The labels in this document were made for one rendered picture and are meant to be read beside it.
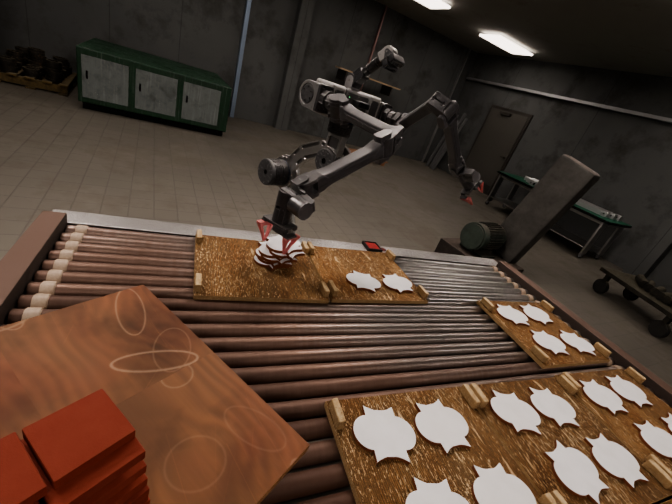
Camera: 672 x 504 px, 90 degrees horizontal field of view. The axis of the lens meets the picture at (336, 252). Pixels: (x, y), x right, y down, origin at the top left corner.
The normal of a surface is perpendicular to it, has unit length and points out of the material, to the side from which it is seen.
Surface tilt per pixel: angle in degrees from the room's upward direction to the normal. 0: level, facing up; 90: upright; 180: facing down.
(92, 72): 90
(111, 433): 0
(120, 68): 90
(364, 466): 0
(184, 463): 0
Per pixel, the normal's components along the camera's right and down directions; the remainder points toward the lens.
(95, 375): 0.30, -0.85
